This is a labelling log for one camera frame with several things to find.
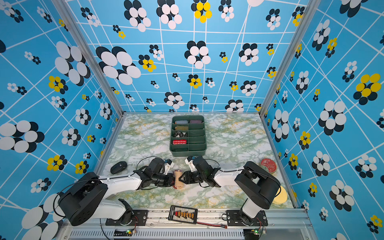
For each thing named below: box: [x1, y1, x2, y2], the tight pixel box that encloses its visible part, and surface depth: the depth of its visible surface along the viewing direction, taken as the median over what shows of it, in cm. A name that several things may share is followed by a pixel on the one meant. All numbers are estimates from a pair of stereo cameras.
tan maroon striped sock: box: [173, 169, 185, 190], surface depth 84 cm
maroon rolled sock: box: [189, 119, 203, 124], surface depth 110 cm
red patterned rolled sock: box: [172, 139, 188, 145], surface depth 98 cm
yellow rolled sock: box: [175, 125, 189, 131], surface depth 105 cm
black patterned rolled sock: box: [174, 131, 187, 138], surface depth 101 cm
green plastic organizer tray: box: [169, 115, 207, 157], surface depth 101 cm
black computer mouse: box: [110, 161, 128, 175], surface depth 91 cm
